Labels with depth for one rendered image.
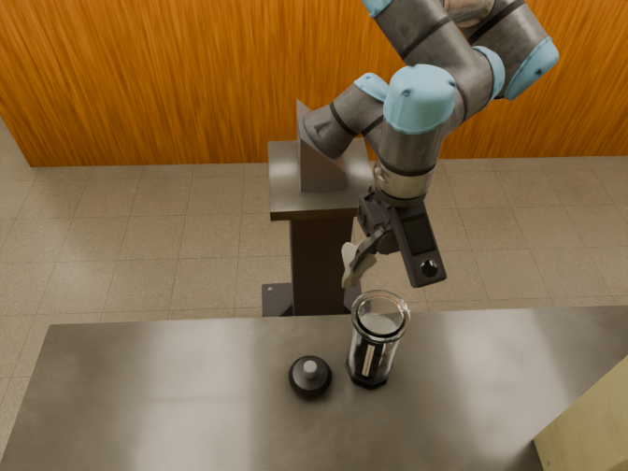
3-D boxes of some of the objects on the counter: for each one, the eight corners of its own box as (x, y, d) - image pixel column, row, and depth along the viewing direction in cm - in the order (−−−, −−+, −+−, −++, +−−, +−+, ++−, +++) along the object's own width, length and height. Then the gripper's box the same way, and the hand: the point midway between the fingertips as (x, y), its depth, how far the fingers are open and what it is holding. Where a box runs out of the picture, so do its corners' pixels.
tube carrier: (355, 395, 98) (365, 348, 82) (336, 350, 105) (343, 297, 89) (402, 379, 101) (421, 330, 85) (380, 336, 107) (394, 282, 91)
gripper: (449, 145, 69) (422, 235, 84) (320, 172, 64) (317, 261, 79) (479, 184, 63) (446, 272, 78) (342, 216, 59) (334, 302, 74)
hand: (388, 279), depth 77 cm, fingers open, 14 cm apart
